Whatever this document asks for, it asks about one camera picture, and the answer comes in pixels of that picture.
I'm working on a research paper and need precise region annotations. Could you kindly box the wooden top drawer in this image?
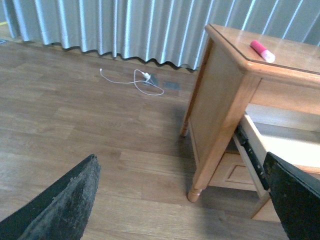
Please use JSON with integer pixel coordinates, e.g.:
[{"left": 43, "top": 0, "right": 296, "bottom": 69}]
[{"left": 233, "top": 108, "right": 320, "bottom": 198}]

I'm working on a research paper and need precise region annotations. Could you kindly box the grey pleated curtain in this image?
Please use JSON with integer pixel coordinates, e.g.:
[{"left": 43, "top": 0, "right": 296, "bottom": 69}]
[{"left": 0, "top": 0, "right": 320, "bottom": 70}]

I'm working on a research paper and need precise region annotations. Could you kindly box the pink highlighter marker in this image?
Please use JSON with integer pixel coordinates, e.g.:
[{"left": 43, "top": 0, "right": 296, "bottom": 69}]
[{"left": 250, "top": 40, "right": 276, "bottom": 63}]

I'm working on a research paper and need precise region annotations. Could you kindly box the wooden drawer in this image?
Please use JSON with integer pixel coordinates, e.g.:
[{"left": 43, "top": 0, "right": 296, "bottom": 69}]
[
  {"left": 233, "top": 108, "right": 320, "bottom": 198},
  {"left": 208, "top": 152, "right": 256, "bottom": 191}
]

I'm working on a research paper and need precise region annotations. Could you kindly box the grey floor socket cover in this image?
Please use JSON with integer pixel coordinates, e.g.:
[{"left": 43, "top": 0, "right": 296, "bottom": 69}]
[{"left": 143, "top": 74, "right": 159, "bottom": 87}]

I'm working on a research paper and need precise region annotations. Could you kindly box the grey floor outlet plate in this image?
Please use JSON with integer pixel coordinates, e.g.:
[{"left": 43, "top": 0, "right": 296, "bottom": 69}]
[{"left": 163, "top": 81, "right": 181, "bottom": 91}]

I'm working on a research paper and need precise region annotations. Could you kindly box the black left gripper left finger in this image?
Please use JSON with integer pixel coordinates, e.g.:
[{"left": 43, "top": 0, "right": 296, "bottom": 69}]
[{"left": 0, "top": 154, "right": 101, "bottom": 240}]

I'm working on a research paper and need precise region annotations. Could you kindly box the white charging cable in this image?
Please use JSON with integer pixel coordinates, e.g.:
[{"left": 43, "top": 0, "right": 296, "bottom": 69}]
[{"left": 99, "top": 68, "right": 165, "bottom": 97}]

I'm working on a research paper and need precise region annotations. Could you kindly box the wooden nightstand cabinet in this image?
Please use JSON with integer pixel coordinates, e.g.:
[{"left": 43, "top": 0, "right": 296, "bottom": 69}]
[{"left": 180, "top": 24, "right": 320, "bottom": 222}]

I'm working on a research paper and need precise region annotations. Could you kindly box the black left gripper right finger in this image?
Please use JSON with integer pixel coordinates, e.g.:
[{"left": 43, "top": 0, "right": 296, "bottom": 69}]
[{"left": 263, "top": 152, "right": 320, "bottom": 240}]

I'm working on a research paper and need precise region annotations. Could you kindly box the wooden lower drawer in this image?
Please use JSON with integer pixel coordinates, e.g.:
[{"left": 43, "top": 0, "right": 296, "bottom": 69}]
[{"left": 208, "top": 152, "right": 256, "bottom": 191}]

